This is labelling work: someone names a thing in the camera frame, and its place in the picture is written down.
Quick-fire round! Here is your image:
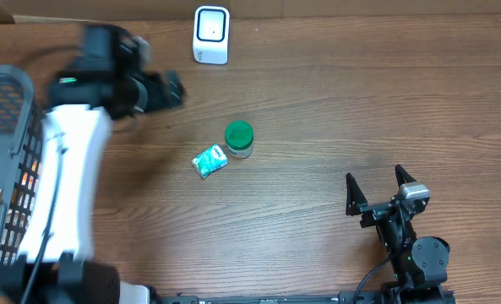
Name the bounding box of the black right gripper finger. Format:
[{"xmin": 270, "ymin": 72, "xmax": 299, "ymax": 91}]
[
  {"xmin": 346, "ymin": 173, "xmax": 368, "ymax": 216},
  {"xmin": 395, "ymin": 164, "xmax": 417, "ymax": 187}
]

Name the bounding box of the teal tissue pack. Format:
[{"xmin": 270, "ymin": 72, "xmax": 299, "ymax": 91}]
[{"xmin": 192, "ymin": 144, "xmax": 229, "ymax": 179}]

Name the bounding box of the green lid jar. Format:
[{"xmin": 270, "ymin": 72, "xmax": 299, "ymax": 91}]
[{"xmin": 225, "ymin": 121, "xmax": 254, "ymax": 159}]

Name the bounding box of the orange snack packet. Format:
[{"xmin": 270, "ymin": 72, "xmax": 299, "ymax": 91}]
[{"xmin": 20, "ymin": 161, "xmax": 41, "ymax": 196}]

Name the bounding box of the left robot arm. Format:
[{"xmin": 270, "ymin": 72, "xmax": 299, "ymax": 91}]
[{"xmin": 0, "ymin": 24, "xmax": 185, "ymax": 303}]

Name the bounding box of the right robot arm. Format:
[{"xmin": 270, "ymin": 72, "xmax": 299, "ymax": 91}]
[{"xmin": 339, "ymin": 165, "xmax": 456, "ymax": 304}]

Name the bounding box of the white barcode scanner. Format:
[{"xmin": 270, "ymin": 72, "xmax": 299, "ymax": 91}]
[{"xmin": 193, "ymin": 5, "xmax": 231, "ymax": 65}]

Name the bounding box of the grey plastic basket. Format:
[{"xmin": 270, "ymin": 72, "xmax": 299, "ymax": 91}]
[{"xmin": 0, "ymin": 65, "xmax": 42, "ymax": 265}]

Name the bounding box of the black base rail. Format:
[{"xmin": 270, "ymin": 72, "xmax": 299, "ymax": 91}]
[{"xmin": 151, "ymin": 290, "xmax": 457, "ymax": 304}]

